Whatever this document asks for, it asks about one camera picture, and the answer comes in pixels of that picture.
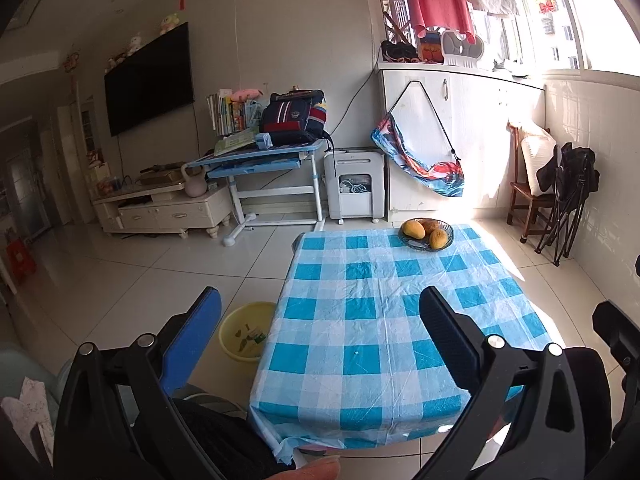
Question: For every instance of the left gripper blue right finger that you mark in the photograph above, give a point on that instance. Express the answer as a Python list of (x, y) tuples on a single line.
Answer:
[(456, 337)]

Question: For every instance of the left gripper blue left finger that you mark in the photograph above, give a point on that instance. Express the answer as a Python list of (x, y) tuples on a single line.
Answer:
[(185, 337)]

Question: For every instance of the person's left hand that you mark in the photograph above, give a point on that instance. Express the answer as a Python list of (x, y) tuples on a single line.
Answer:
[(327, 468)]

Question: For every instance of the yellow plastic basin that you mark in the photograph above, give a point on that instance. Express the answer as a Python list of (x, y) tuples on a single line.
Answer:
[(256, 313)]

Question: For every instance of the dark fruit plate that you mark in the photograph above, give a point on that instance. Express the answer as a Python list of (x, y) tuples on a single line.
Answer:
[(423, 244)]

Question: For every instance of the yellow mango right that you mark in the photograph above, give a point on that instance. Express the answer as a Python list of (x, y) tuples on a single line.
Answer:
[(438, 239)]

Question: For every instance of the yellow mango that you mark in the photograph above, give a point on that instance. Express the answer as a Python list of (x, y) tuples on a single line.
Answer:
[(438, 239), (413, 229)]

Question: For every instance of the blue checkered tablecloth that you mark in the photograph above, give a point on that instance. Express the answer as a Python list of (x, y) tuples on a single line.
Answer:
[(348, 363)]

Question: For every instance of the brown mango back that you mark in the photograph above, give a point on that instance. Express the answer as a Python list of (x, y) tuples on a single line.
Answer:
[(429, 225)]

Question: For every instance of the yellow mango left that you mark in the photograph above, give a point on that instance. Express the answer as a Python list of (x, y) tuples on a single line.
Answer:
[(413, 229)]

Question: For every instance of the white tv cabinet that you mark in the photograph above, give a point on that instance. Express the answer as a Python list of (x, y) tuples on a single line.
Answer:
[(165, 209)]

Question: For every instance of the wooden chair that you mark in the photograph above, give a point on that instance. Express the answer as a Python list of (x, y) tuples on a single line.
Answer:
[(532, 149)]

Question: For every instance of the colourful hanging bag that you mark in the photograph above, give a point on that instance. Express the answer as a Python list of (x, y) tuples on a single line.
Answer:
[(445, 178)]

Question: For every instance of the pink kettlebell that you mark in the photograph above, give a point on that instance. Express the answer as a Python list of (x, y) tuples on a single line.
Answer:
[(195, 184)]

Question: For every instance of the red plastic stool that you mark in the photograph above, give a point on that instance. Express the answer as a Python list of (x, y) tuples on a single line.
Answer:
[(22, 265)]

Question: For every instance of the white air purifier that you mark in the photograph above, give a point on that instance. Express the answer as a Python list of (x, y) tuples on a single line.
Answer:
[(355, 184)]

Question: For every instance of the white balcony cabinet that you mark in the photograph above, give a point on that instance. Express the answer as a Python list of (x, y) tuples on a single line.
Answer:
[(438, 111)]

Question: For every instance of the row of books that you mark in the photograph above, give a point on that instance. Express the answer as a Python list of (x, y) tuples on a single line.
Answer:
[(231, 117)]

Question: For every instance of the navy red school backpack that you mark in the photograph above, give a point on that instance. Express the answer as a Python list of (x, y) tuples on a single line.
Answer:
[(297, 117)]

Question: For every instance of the pink plush toy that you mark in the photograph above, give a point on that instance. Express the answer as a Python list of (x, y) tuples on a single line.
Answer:
[(244, 95)]

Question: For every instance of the red hanging garment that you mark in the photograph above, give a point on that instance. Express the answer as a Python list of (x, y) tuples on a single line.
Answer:
[(447, 14)]

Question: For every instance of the black wall television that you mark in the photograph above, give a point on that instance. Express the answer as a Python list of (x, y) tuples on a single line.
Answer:
[(154, 81)]

